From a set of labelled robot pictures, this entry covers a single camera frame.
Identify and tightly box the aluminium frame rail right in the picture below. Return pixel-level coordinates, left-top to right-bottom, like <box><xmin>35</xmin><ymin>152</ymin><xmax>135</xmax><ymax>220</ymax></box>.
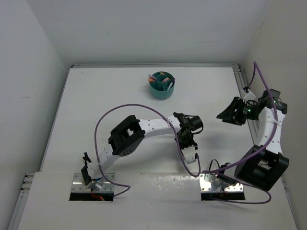
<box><xmin>234</xmin><ymin>66</ymin><xmax>285</xmax><ymax>173</ymax></box>

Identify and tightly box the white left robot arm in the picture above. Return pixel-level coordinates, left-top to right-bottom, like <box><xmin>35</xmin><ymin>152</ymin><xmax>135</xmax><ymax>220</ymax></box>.
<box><xmin>81</xmin><ymin>112</ymin><xmax>203</xmax><ymax>190</ymax></box>

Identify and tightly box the purple capped white pen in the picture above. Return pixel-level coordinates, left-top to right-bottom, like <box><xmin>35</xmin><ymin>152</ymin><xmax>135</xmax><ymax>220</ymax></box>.
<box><xmin>167</xmin><ymin>78</ymin><xmax>175</xmax><ymax>90</ymax></box>

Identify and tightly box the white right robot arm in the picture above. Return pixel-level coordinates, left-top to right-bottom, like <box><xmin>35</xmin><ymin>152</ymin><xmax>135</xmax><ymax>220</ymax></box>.
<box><xmin>217</xmin><ymin>87</ymin><xmax>289</xmax><ymax>191</ymax></box>

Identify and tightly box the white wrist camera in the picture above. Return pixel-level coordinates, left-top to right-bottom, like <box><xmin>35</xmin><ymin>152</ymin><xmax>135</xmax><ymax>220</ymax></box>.
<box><xmin>243</xmin><ymin>87</ymin><xmax>256</xmax><ymax>102</ymax></box>
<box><xmin>181</xmin><ymin>145</ymin><xmax>197</xmax><ymax>164</ymax></box>

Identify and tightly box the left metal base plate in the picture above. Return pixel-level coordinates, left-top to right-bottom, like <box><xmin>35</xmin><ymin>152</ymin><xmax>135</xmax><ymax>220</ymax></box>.
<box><xmin>71</xmin><ymin>173</ymin><xmax>115</xmax><ymax>193</ymax></box>

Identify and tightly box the aluminium frame rail left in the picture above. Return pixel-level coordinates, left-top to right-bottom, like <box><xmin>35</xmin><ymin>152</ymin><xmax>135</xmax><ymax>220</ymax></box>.
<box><xmin>8</xmin><ymin>173</ymin><xmax>35</xmax><ymax>230</ymax></box>

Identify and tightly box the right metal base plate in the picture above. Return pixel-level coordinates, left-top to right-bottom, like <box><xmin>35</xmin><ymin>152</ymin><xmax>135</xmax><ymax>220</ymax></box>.
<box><xmin>199</xmin><ymin>173</ymin><xmax>244</xmax><ymax>194</ymax></box>

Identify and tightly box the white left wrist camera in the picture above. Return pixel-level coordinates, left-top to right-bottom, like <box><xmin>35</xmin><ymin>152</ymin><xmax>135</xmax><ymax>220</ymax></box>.
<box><xmin>181</xmin><ymin>145</ymin><xmax>197</xmax><ymax>164</ymax></box>

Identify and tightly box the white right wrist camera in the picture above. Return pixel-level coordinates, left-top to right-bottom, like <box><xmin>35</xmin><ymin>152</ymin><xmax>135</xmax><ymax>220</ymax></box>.
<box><xmin>243</xmin><ymin>87</ymin><xmax>256</xmax><ymax>102</ymax></box>

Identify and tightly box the metal base plate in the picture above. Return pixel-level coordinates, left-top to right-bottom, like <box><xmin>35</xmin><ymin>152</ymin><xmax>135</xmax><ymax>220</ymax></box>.
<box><xmin>71</xmin><ymin>173</ymin><xmax>115</xmax><ymax>193</ymax></box>
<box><xmin>199</xmin><ymin>173</ymin><xmax>244</xmax><ymax>194</ymax></box>

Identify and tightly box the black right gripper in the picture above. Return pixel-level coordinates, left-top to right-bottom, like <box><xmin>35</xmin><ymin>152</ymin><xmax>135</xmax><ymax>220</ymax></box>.
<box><xmin>217</xmin><ymin>97</ymin><xmax>259</xmax><ymax>126</ymax></box>

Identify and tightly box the teal round pen holder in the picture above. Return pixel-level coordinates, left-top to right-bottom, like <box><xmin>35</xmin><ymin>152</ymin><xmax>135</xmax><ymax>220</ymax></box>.
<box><xmin>149</xmin><ymin>71</ymin><xmax>175</xmax><ymax>100</ymax></box>

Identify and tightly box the aluminium frame rail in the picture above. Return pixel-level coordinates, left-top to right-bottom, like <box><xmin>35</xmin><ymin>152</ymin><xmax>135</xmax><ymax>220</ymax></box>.
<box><xmin>8</xmin><ymin>173</ymin><xmax>35</xmax><ymax>230</ymax></box>
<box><xmin>234</xmin><ymin>66</ymin><xmax>285</xmax><ymax>173</ymax></box>

